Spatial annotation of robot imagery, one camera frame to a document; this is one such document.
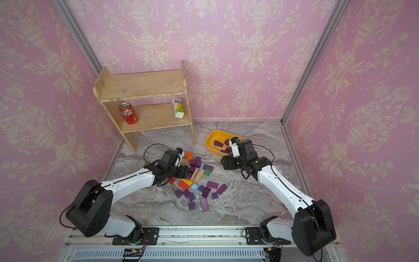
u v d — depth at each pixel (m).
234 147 0.76
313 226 0.40
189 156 0.99
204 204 0.83
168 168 0.69
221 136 1.10
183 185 0.89
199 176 0.92
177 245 0.73
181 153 0.83
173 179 0.91
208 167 0.97
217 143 1.07
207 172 0.95
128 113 0.84
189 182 0.90
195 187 0.87
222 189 0.88
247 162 0.62
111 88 0.77
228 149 1.03
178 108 0.92
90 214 0.43
